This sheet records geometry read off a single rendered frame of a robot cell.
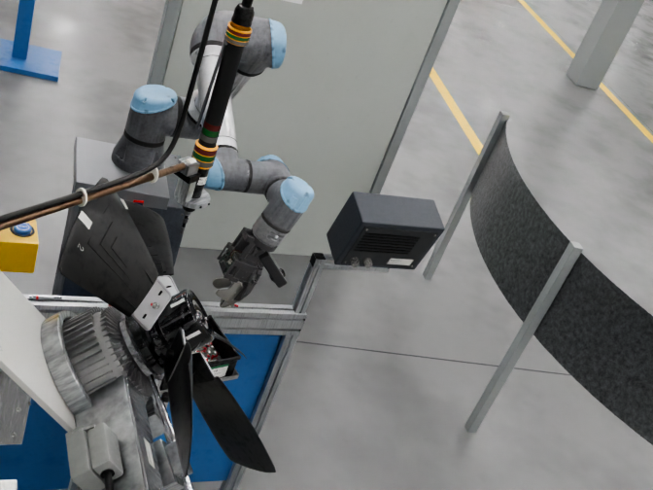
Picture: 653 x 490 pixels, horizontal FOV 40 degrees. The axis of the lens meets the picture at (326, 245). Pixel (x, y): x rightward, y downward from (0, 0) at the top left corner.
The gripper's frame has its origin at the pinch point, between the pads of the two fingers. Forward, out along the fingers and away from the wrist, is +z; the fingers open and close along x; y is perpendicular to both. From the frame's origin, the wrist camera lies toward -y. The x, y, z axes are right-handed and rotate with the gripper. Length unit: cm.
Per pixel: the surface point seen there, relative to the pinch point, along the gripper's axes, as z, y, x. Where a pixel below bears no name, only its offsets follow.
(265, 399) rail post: 44, -48, -23
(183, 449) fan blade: -2, 25, 52
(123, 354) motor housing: 1.8, 30.2, 25.5
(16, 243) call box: 15, 43, -20
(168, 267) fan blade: -8.3, 21.9, 6.4
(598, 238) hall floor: 5, -344, -207
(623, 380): -10, -166, -14
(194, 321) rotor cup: -10.4, 21.2, 25.5
